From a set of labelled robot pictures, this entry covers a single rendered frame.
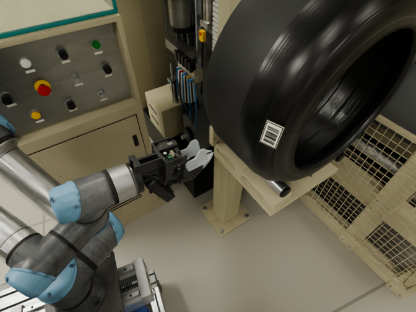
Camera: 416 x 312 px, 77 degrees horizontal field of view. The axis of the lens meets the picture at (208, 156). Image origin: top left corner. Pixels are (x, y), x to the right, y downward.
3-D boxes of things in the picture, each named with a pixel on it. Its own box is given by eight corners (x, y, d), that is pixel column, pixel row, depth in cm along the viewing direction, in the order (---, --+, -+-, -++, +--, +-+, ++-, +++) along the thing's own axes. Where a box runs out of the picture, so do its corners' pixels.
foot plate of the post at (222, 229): (199, 207, 184) (199, 206, 183) (229, 190, 194) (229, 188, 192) (220, 238, 169) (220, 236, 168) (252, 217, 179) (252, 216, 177)
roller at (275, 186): (218, 135, 104) (224, 126, 103) (224, 137, 108) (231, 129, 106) (279, 198, 85) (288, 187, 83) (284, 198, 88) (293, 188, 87)
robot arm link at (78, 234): (56, 238, 60) (44, 222, 51) (92, 201, 67) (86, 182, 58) (83, 257, 59) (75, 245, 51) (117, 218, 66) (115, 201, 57)
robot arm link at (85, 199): (53, 200, 54) (42, 181, 47) (106, 181, 59) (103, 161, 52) (64, 233, 51) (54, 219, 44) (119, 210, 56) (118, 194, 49)
